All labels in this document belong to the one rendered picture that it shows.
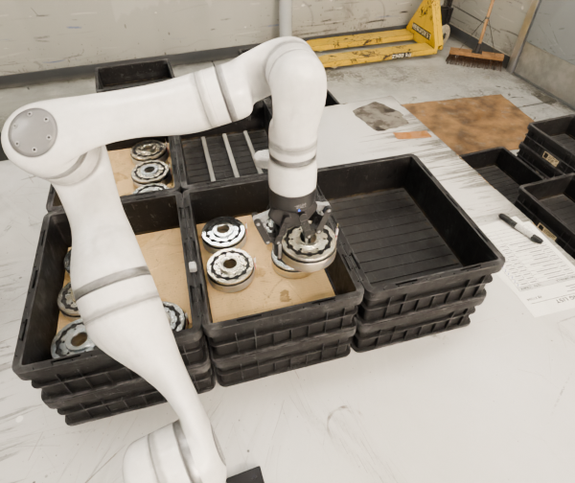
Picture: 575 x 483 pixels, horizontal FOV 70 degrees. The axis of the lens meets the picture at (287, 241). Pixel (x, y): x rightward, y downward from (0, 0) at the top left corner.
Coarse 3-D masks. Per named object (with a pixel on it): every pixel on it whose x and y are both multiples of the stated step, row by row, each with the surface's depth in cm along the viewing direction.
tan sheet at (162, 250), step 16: (144, 240) 99; (160, 240) 99; (176, 240) 99; (144, 256) 96; (160, 256) 96; (176, 256) 96; (160, 272) 92; (176, 272) 92; (160, 288) 89; (176, 288) 89; (176, 304) 86; (64, 320) 83
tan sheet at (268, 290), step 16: (256, 240) 99; (208, 256) 96; (256, 256) 96; (256, 272) 92; (272, 272) 92; (320, 272) 92; (208, 288) 89; (256, 288) 89; (272, 288) 89; (288, 288) 89; (304, 288) 89; (320, 288) 89; (224, 304) 86; (240, 304) 86; (256, 304) 86; (272, 304) 86; (288, 304) 86
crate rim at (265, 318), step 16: (192, 192) 96; (192, 224) 88; (192, 240) 85; (336, 240) 85; (192, 256) 82; (352, 272) 79; (304, 304) 74; (320, 304) 74; (336, 304) 75; (352, 304) 76; (208, 320) 71; (224, 320) 71; (240, 320) 71; (256, 320) 71; (272, 320) 73; (288, 320) 74
